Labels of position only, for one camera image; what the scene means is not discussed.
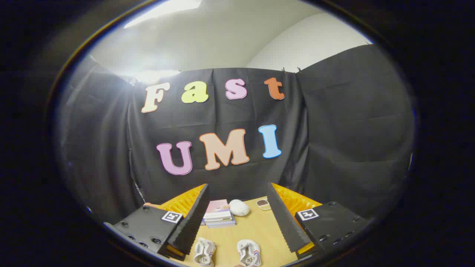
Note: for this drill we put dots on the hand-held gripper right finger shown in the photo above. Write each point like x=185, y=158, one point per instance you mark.
x=284, y=222

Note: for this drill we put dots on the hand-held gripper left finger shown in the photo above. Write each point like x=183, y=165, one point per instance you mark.
x=193, y=222

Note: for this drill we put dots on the white canvas shoe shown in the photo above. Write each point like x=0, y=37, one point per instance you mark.
x=249, y=254
x=204, y=254

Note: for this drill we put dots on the white cover book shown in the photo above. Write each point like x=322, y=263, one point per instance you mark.
x=219, y=220

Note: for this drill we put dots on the pink cover book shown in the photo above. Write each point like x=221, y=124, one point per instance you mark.
x=217, y=207

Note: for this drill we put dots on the divided tray with grains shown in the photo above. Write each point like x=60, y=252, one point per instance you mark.
x=262, y=203

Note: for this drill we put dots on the pale blue cover book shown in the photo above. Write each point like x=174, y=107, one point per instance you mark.
x=222, y=224

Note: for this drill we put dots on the white fluffy ball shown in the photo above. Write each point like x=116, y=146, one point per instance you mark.
x=239, y=208

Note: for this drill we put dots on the ceiling light panel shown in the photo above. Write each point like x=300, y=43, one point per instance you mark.
x=163, y=11

